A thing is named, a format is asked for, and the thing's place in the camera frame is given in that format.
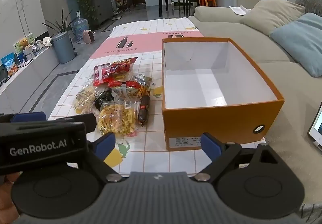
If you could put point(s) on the white papers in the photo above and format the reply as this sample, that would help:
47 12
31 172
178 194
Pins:
240 10

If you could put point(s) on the yellow crisps packet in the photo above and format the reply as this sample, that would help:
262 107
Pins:
118 118

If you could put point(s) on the red cartoon snack bag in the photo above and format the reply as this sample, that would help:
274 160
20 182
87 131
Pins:
120 66

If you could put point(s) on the teddy photo card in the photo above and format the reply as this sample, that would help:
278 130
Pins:
22 42

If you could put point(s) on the red striped noodle packet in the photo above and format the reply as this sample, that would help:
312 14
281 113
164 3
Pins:
130 90

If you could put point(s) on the red white-striped snack packet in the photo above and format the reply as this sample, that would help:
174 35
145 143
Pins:
99 75

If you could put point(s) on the dark red sausage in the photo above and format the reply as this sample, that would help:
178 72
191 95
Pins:
144 110

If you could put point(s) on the pale puffed snack packet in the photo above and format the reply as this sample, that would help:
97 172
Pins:
84 95

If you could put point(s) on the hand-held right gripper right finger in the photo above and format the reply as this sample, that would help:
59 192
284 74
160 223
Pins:
208 147

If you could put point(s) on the grey trash can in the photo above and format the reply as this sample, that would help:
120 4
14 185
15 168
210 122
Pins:
63 48

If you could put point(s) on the long-leaf potted plant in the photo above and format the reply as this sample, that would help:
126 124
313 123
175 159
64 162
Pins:
60 25

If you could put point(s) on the blue water jug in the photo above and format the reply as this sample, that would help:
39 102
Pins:
80 26

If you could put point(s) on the grey cushion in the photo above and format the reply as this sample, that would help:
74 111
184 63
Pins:
312 0

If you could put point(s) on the beige cushion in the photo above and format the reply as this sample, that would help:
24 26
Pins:
271 12

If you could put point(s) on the blue cushion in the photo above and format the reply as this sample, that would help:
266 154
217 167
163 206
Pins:
301 37

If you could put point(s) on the orange cardboard box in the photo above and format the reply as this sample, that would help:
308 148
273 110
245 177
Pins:
213 118

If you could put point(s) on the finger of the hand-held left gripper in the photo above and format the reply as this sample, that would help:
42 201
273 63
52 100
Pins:
80 122
27 116

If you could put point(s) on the grey sofa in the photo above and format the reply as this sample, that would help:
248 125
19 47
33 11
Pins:
226 25

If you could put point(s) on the white bowl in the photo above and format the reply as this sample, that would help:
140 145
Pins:
47 41

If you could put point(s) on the white TV bench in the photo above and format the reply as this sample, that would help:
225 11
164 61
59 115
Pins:
25 80

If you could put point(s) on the pink heater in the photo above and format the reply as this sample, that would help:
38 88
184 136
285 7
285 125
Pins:
89 37

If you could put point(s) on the grey cabinet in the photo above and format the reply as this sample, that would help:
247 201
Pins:
100 5

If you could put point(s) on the dark green snack packet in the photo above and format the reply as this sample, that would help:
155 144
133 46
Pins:
104 98

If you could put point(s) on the white tablet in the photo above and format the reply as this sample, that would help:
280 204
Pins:
317 126

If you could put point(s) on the blue snack bag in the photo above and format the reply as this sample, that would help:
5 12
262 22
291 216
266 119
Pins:
10 63

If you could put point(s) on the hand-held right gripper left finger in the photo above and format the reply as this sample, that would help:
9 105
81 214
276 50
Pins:
108 143

